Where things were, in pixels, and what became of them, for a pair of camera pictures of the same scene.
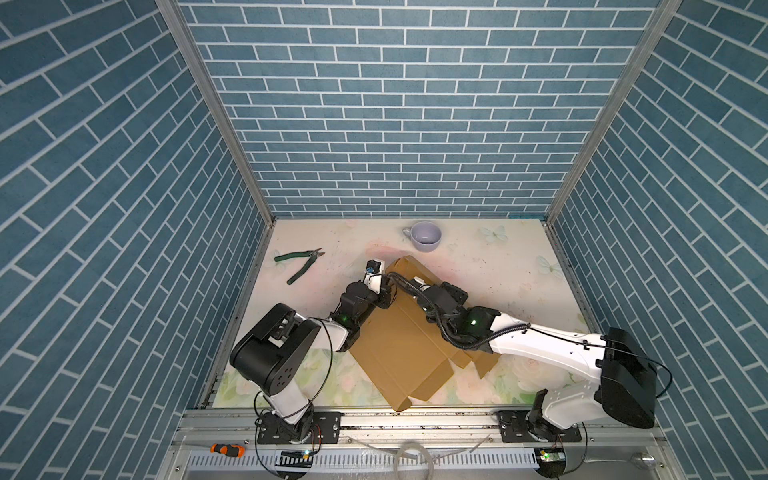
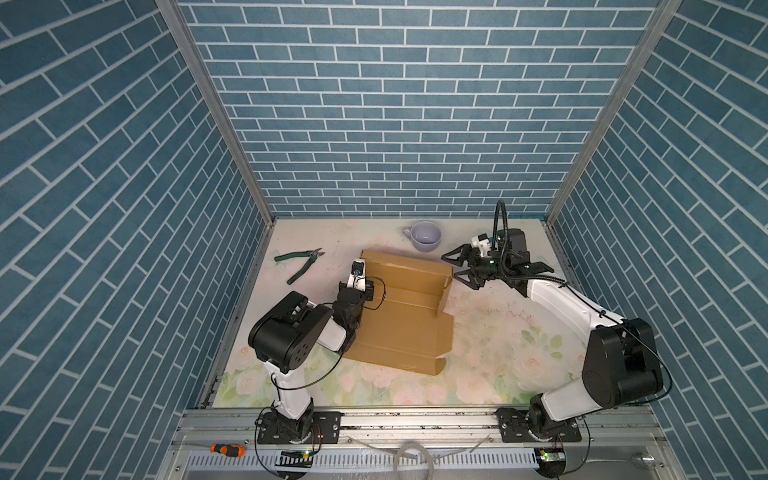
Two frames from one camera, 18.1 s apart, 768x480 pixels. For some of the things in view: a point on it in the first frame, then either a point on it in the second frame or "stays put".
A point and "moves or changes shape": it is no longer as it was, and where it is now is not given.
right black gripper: [457, 298] to [466, 252]
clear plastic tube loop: [401, 450] stays put
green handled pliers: [313, 254] stays put
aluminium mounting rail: [236, 429] stays put
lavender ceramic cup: [425, 235] stays put
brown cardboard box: [405, 355] moves or changes shape
